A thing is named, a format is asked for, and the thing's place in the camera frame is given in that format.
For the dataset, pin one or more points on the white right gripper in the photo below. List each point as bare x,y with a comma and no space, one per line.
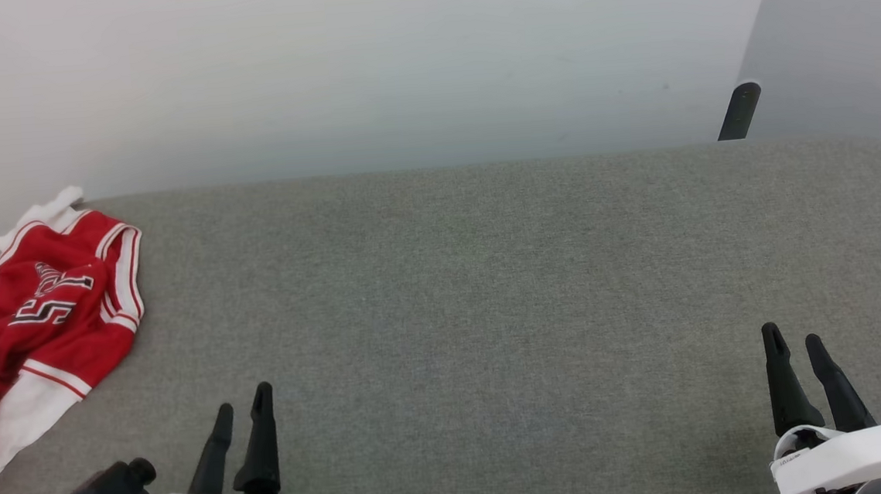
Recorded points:
858,456

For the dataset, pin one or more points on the red white basketball jersey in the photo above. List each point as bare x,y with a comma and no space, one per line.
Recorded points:
42,321

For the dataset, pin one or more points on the grey fabric sofa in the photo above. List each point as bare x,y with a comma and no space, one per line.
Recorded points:
492,313

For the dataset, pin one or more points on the black round pole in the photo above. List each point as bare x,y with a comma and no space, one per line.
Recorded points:
739,111

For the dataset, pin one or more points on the white partition panel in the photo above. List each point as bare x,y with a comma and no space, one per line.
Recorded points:
836,33

